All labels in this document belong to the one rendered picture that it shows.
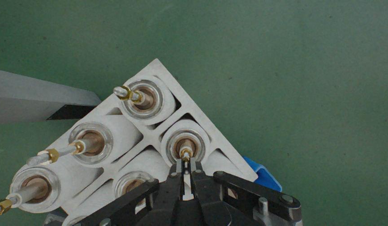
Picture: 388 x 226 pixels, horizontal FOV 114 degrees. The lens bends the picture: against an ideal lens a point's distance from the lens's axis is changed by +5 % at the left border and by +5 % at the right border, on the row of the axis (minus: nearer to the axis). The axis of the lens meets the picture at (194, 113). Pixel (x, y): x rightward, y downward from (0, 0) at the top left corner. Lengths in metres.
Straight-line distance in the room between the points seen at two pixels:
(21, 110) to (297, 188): 0.86
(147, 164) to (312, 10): 0.84
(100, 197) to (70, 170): 0.08
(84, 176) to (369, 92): 1.05
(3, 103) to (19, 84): 0.05
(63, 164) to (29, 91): 0.16
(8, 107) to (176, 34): 0.47
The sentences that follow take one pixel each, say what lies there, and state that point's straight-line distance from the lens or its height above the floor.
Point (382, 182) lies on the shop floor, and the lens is 1.03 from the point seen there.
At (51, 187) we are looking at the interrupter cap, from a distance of 0.35.
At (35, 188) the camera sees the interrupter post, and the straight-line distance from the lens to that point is 0.35.
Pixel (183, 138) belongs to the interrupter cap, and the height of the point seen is 0.25.
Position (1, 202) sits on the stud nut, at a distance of 0.34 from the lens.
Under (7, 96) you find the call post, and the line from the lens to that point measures 0.37.
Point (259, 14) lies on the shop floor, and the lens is 0.70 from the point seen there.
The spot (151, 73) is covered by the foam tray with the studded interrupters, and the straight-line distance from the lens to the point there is 0.33.
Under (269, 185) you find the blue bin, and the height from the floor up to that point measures 0.08.
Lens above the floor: 0.49
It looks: 86 degrees down
